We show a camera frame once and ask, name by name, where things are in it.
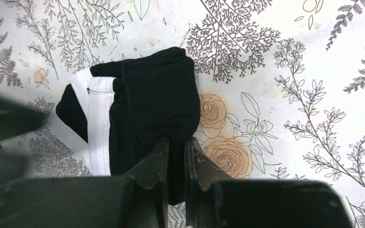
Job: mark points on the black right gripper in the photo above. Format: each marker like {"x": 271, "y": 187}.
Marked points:
{"x": 15, "y": 120}

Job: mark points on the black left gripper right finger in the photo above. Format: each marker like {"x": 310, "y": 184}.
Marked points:
{"x": 216, "y": 200}

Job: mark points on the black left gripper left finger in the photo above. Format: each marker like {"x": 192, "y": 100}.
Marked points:
{"x": 137, "y": 199}

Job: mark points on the black underwear white trim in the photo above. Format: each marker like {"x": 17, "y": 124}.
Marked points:
{"x": 115, "y": 113}

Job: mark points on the floral table cloth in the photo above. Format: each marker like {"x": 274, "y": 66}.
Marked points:
{"x": 281, "y": 82}

